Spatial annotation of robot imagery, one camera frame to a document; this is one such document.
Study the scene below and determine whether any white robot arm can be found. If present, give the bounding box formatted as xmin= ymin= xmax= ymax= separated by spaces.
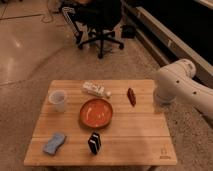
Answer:
xmin=153 ymin=59 xmax=213 ymax=120

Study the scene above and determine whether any black and white eraser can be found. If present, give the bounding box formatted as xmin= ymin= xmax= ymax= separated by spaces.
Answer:
xmin=88 ymin=133 xmax=101 ymax=154

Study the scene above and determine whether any dark red oblong object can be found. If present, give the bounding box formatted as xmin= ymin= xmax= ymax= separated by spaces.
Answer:
xmin=127 ymin=88 xmax=136 ymax=107

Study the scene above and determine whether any orange plate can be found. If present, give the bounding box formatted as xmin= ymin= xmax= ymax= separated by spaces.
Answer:
xmin=79 ymin=98 xmax=113 ymax=128

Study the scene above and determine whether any wooden table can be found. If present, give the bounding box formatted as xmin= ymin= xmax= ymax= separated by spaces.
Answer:
xmin=24 ymin=80 xmax=177 ymax=166

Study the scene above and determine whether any clear plastic cup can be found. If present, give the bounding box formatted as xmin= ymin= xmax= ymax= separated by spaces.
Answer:
xmin=48 ymin=90 xmax=67 ymax=112

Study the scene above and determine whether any small black box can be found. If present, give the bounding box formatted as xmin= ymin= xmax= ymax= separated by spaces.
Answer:
xmin=121 ymin=25 xmax=135 ymax=38

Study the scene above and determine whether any black office chair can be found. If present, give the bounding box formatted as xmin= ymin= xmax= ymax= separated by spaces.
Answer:
xmin=60 ymin=0 xmax=124 ymax=59

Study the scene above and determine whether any blue sponge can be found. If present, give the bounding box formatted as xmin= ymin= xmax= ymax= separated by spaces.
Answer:
xmin=43 ymin=132 xmax=66 ymax=155

